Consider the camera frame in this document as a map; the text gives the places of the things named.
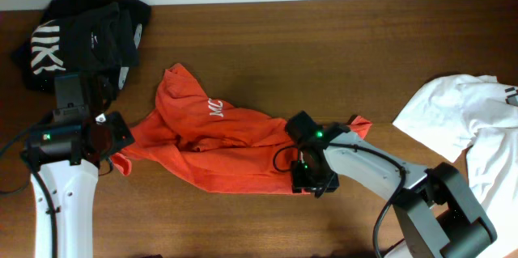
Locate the white printed t-shirt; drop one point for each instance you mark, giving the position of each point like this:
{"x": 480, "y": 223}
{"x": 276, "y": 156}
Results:
{"x": 475, "y": 115}

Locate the red orange t-shirt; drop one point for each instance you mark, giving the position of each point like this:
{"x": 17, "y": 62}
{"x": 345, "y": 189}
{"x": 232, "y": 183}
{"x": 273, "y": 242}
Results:
{"x": 210, "y": 143}

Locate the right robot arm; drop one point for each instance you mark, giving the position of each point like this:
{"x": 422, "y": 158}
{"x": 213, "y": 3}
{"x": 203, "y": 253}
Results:
{"x": 437, "y": 212}

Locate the folded black clothes stack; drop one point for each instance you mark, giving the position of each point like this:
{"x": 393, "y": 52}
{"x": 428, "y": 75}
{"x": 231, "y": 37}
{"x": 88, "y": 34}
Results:
{"x": 90, "y": 36}

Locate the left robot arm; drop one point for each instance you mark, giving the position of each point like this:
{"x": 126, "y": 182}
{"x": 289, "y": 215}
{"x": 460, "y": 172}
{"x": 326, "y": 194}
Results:
{"x": 63, "y": 154}

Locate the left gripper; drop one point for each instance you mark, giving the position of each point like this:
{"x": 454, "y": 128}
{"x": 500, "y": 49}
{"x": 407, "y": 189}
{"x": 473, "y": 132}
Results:
{"x": 125, "y": 138}

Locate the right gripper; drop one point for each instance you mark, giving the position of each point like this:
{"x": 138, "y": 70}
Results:
{"x": 297, "y": 179}

